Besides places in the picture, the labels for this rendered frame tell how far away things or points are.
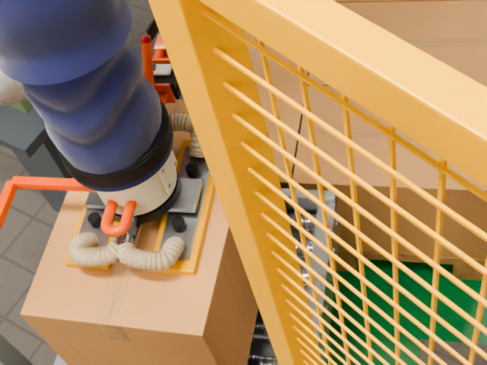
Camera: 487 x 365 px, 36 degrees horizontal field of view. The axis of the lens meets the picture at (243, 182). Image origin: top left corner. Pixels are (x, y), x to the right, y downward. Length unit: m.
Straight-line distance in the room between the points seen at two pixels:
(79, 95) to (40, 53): 0.11
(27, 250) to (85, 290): 1.52
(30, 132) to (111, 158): 1.04
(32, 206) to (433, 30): 1.73
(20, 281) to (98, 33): 1.96
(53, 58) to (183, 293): 0.58
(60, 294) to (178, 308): 0.26
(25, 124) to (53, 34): 1.29
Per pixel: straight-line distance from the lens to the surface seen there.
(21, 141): 2.41
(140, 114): 1.37
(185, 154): 1.72
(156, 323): 1.54
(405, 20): 2.73
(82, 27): 1.19
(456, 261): 2.62
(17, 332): 2.97
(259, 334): 2.07
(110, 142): 1.37
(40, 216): 3.20
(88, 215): 1.69
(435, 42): 2.65
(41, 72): 1.23
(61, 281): 1.66
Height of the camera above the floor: 2.41
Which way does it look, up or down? 53 degrees down
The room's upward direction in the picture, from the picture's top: 17 degrees counter-clockwise
